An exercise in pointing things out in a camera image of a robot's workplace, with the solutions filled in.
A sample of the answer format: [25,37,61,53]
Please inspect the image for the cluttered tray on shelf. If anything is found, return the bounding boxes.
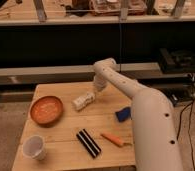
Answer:
[89,0,147,15]

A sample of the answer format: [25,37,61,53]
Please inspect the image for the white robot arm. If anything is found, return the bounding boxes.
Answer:
[93,58,184,171]

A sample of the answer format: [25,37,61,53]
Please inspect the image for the translucent plastic cup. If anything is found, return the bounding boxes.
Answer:
[22,135,46,161]

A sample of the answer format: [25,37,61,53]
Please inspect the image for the orange ceramic bowl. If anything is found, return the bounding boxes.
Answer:
[30,96,64,125]

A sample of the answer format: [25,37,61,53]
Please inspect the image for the black box on right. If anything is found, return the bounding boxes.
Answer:
[158,48,195,73]

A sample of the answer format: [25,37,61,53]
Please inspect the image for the wooden table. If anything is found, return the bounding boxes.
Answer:
[12,82,135,171]

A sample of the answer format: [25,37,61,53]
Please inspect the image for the black striped rectangular box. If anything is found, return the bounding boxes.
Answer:
[76,129,102,158]

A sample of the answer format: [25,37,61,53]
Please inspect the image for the orange handled tool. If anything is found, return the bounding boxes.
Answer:
[101,133,131,147]

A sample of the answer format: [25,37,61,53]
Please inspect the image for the blue sponge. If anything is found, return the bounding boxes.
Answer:
[115,107,131,122]

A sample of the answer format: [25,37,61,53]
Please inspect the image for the white plastic bottle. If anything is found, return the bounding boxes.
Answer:
[72,92,95,111]

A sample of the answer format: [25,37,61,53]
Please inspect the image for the metal shelf rack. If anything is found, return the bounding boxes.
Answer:
[0,0,195,85]

